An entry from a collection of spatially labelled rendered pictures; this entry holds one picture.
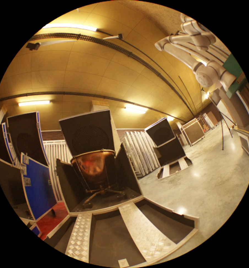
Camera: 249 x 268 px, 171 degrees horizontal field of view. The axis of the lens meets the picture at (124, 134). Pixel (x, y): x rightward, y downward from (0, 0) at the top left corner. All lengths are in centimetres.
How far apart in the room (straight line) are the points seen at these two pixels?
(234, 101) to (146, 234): 143
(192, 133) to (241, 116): 582
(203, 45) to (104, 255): 141
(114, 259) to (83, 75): 329
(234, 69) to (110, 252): 174
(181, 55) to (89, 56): 224
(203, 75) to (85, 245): 151
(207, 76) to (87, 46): 249
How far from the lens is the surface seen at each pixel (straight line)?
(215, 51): 137
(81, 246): 86
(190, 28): 68
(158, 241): 69
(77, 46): 265
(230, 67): 116
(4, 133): 248
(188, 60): 91
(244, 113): 125
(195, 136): 684
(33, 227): 121
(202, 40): 70
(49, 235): 99
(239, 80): 93
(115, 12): 285
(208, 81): 80
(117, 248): 78
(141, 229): 77
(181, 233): 72
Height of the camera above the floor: 61
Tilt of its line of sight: 22 degrees up
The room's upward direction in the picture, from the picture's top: 21 degrees counter-clockwise
